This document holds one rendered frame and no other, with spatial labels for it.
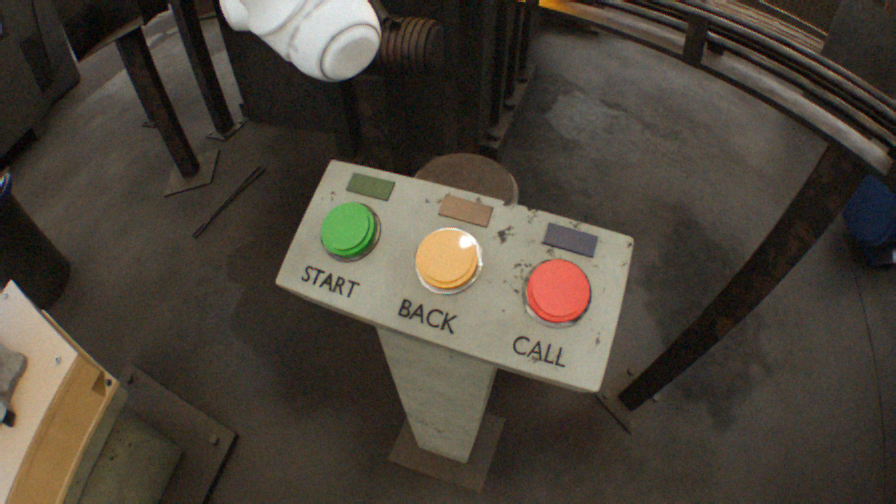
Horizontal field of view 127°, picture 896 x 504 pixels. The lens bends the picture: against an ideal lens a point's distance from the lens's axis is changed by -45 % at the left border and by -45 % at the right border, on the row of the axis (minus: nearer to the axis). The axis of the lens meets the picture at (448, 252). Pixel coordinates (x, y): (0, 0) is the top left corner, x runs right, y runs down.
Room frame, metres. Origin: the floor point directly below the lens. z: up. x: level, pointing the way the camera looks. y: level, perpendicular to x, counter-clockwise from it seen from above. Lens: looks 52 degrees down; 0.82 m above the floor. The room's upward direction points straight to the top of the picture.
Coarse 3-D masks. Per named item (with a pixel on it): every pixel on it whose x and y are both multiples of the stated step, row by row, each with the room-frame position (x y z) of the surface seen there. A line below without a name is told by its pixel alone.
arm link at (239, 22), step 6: (222, 0) 0.50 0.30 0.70; (228, 0) 0.50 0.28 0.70; (234, 0) 0.50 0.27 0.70; (222, 6) 0.51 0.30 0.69; (228, 6) 0.50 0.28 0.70; (234, 6) 0.50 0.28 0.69; (240, 6) 0.50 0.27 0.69; (228, 12) 0.50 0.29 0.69; (234, 12) 0.50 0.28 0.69; (240, 12) 0.50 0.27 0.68; (246, 12) 0.50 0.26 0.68; (228, 18) 0.50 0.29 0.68; (234, 18) 0.50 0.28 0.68; (240, 18) 0.50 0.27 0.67; (246, 18) 0.50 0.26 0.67; (234, 24) 0.50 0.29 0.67; (240, 24) 0.50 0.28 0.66; (246, 24) 0.51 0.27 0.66; (240, 30) 0.52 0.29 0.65; (246, 30) 0.52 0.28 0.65
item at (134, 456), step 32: (128, 384) 0.20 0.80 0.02; (160, 384) 0.22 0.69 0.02; (128, 416) 0.10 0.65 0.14; (160, 416) 0.14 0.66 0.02; (192, 416) 0.16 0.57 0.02; (128, 448) 0.03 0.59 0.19; (160, 448) 0.06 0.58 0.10; (192, 448) 0.08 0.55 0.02; (224, 448) 0.10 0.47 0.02; (96, 480) -0.05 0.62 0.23; (128, 480) -0.03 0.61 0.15; (160, 480) -0.01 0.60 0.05; (192, 480) 0.01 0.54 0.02
